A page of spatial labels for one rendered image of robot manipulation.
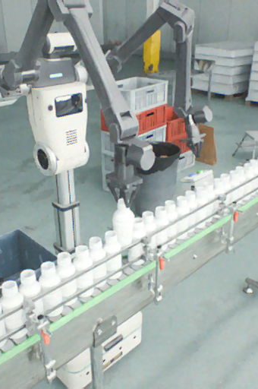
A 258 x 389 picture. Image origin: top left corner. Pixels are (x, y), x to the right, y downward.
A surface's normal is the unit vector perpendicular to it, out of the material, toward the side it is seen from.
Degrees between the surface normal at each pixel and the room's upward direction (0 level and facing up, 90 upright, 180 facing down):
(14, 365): 90
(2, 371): 90
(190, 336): 0
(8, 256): 90
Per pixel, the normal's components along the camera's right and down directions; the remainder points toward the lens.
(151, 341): 0.00, -0.88
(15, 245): 0.70, 0.33
